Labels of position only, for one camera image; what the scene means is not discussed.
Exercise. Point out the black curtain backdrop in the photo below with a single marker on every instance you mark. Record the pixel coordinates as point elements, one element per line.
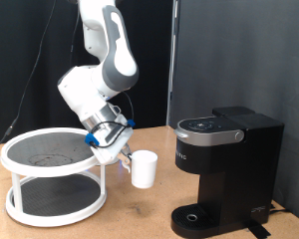
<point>152,49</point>

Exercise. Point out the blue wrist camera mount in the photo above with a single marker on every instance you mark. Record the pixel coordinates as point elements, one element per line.
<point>91,140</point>

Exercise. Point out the gray backdrop panel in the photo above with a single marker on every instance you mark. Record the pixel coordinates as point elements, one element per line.
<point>297,99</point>

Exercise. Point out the vertical metal frame pole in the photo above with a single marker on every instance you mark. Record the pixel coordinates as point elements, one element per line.
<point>171,83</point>

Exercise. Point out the black tape strip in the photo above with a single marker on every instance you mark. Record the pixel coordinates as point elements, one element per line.
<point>258,231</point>

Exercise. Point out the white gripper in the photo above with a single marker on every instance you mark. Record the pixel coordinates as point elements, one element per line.
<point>111,149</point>

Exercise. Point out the black Keurig coffee machine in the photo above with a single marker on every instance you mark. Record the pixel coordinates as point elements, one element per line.
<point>242,166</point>

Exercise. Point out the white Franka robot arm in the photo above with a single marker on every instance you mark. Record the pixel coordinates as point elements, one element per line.
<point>89,89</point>

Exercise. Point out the white two-tier turntable shelf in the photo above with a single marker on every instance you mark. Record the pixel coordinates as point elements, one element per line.
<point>56,195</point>

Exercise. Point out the white ceramic mug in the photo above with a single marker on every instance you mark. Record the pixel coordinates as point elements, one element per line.
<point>143,171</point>

